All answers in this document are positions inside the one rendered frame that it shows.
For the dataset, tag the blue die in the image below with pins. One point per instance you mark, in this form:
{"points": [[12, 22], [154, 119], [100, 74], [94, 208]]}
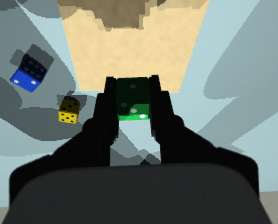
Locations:
{"points": [[29, 75]]}

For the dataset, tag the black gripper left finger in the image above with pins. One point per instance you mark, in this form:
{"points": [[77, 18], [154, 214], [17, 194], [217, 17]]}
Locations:
{"points": [[89, 148]]}

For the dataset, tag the yellow die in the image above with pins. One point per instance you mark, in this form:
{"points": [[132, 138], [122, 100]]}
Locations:
{"points": [[69, 111]]}

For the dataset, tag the tan square mat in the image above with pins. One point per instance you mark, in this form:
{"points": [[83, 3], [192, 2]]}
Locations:
{"points": [[131, 38]]}

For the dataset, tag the green die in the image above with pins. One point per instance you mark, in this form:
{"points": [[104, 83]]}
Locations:
{"points": [[133, 98]]}

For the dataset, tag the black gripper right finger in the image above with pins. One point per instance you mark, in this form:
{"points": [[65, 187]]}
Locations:
{"points": [[182, 145]]}

